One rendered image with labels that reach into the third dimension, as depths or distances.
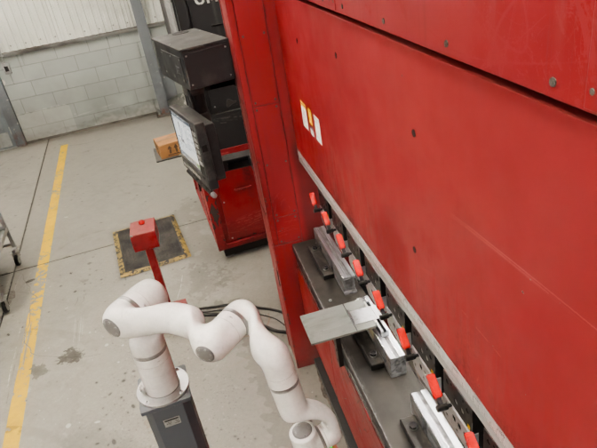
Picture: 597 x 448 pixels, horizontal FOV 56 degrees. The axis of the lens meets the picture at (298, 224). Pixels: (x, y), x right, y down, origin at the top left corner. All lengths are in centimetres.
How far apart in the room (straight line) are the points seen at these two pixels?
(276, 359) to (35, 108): 783
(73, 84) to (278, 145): 646
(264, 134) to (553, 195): 199
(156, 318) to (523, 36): 133
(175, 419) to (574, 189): 166
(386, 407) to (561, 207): 134
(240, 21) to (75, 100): 660
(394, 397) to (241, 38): 162
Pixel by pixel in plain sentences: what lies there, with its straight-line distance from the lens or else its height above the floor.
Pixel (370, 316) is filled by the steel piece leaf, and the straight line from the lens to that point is 224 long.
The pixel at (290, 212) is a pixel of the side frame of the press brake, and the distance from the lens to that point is 291.
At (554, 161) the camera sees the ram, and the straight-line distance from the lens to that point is 87.
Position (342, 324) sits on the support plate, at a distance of 222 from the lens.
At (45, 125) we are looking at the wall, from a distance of 916.
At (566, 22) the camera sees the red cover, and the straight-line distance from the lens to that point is 78.
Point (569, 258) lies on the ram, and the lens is 90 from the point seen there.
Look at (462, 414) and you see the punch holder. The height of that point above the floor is 128.
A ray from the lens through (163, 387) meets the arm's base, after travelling 208.
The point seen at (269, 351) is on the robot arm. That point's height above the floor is 138.
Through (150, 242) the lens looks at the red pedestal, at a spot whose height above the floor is 73.
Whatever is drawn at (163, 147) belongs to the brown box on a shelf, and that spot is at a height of 108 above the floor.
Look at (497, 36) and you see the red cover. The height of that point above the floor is 222.
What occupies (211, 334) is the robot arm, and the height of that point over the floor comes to 143.
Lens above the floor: 242
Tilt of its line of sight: 29 degrees down
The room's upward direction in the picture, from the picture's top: 10 degrees counter-clockwise
